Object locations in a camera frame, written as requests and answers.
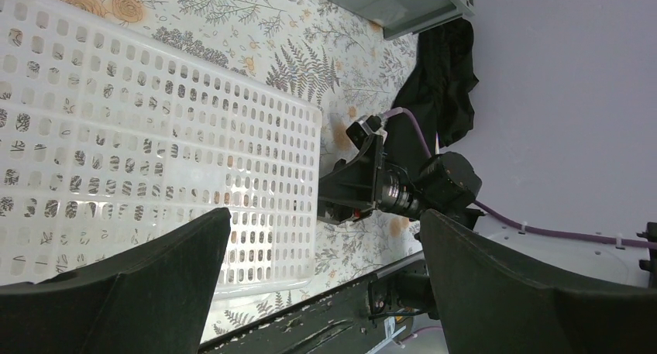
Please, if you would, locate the white perforated plastic basket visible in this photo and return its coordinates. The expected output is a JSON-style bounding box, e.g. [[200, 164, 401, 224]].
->
[[1, 0, 322, 299]]

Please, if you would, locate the black crumpled cloth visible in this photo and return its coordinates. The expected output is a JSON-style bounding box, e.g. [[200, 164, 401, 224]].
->
[[393, 19, 478, 153]]

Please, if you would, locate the floral patterned table mat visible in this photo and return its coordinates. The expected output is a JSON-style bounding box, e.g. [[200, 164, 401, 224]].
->
[[57, 0, 420, 340]]

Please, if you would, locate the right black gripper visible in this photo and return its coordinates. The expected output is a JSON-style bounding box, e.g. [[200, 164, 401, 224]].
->
[[317, 135, 425, 225]]

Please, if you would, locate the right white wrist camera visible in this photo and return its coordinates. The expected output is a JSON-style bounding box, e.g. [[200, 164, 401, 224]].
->
[[346, 115, 387, 150]]

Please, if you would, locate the grey plastic storage bin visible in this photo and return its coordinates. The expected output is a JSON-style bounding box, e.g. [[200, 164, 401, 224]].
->
[[328, 0, 474, 40]]

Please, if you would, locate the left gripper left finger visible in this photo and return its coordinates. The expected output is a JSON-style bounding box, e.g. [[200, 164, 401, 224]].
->
[[1, 208, 231, 353]]

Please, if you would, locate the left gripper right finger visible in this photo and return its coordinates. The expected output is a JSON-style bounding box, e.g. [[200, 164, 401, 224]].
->
[[420, 210, 656, 353]]

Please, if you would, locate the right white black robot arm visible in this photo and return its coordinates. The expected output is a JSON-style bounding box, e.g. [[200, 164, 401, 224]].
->
[[318, 135, 656, 288]]

